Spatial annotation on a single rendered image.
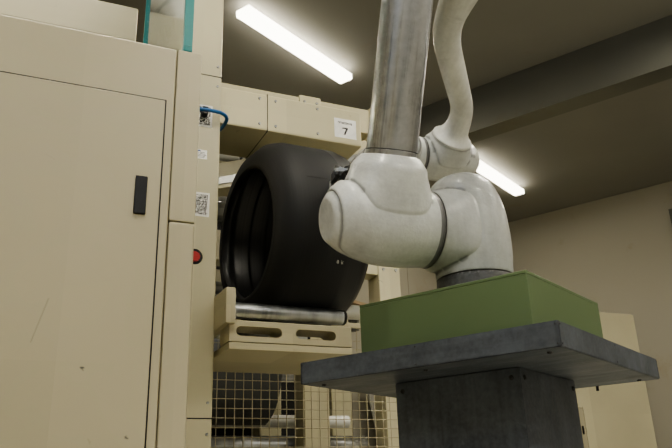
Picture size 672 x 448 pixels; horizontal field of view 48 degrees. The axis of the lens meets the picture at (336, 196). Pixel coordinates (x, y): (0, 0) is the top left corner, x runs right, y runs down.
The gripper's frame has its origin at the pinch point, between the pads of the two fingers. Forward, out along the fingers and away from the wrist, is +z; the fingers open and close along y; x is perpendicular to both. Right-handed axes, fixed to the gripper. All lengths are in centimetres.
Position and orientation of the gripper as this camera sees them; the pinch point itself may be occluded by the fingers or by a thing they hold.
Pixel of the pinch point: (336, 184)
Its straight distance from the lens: 211.7
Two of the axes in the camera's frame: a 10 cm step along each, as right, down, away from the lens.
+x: -0.2, 9.7, -2.5
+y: -9.1, -1.2, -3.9
